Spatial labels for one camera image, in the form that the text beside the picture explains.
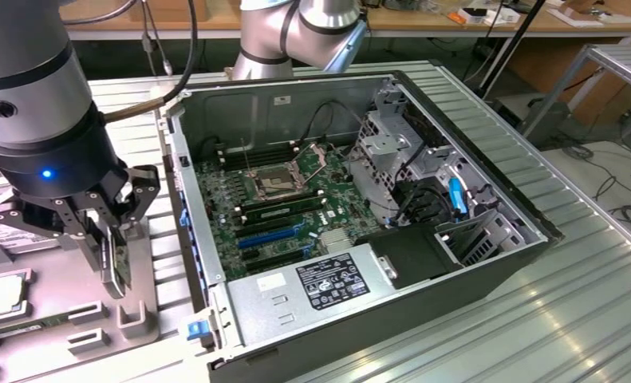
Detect open black PC case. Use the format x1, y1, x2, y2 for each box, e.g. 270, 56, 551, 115
149, 69, 566, 383

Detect wooden desk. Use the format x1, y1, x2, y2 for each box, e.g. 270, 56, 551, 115
59, 0, 631, 41

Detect black internal wire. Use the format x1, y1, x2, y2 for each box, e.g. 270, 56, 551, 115
303, 100, 372, 140

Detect green motherboard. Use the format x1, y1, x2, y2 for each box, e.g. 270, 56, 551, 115
192, 149, 372, 282

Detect blue case latch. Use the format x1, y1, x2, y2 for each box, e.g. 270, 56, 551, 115
186, 321, 211, 341

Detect metal socket cover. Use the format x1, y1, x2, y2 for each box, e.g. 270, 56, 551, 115
291, 142, 328, 188

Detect graphics card with metal bracket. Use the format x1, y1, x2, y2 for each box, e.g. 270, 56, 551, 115
101, 221, 136, 298

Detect CPU socket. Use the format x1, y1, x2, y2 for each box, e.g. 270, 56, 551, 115
248, 165, 303, 201

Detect metal frame table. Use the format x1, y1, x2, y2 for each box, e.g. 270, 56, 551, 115
518, 42, 631, 140

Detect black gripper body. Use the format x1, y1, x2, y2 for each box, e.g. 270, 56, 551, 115
0, 107, 131, 209

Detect silver chipset heatsink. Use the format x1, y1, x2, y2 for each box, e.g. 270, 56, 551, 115
318, 228, 358, 251

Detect thin locking lever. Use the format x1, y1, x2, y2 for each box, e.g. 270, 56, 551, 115
239, 137, 255, 177

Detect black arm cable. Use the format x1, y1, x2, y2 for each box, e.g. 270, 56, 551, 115
101, 0, 203, 120

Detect grey parts rack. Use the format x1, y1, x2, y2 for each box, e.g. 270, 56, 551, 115
0, 167, 161, 383

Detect grey hanging cable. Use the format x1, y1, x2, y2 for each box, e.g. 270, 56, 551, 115
136, 0, 176, 77

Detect hard disk in blue caddy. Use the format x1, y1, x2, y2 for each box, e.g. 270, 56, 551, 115
0, 169, 60, 251

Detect installed RAM stick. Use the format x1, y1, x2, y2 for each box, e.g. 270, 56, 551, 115
243, 197, 324, 223

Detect white box with black top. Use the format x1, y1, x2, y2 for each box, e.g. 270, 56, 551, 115
455, 6, 523, 26

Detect blue expansion slot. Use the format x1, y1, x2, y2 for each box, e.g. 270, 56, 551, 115
236, 226, 304, 249

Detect black floor cables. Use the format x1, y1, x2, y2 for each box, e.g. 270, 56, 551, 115
559, 143, 631, 231

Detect blue data wire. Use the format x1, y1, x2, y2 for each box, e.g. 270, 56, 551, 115
446, 177, 466, 221

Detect loose green RAM stick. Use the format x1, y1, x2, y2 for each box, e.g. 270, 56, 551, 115
0, 313, 75, 338

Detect grey power supply unit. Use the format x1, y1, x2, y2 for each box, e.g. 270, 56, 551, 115
224, 242, 404, 348

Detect metal disk bay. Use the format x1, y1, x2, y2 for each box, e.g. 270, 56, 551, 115
346, 109, 452, 224

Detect black stand pole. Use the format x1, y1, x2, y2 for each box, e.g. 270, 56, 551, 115
476, 0, 548, 99

